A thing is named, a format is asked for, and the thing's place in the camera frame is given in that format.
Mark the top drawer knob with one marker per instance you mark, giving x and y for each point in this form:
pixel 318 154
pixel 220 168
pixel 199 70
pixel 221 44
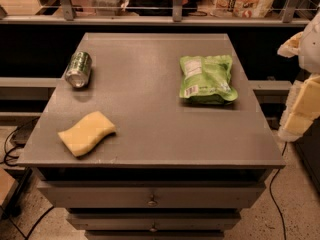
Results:
pixel 152 202

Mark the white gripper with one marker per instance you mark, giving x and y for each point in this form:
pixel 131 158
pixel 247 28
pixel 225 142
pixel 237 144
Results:
pixel 311 47

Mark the black bag background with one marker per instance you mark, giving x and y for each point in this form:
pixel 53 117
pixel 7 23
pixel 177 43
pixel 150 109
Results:
pixel 160 7

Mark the lower drawer knob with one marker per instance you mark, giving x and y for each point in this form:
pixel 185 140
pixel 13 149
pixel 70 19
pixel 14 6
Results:
pixel 153 228

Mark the metal railing frame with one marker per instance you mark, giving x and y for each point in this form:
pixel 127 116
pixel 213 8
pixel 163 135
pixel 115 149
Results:
pixel 113 12

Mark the green soda can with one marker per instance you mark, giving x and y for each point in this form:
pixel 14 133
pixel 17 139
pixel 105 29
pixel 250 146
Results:
pixel 79 69

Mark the yellow sponge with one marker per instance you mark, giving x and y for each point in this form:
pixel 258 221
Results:
pixel 81 138

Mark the drawer knob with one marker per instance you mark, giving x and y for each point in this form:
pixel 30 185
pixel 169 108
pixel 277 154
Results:
pixel 153 228
pixel 152 202

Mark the green rice chip bag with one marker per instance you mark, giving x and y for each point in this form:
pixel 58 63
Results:
pixel 206 80

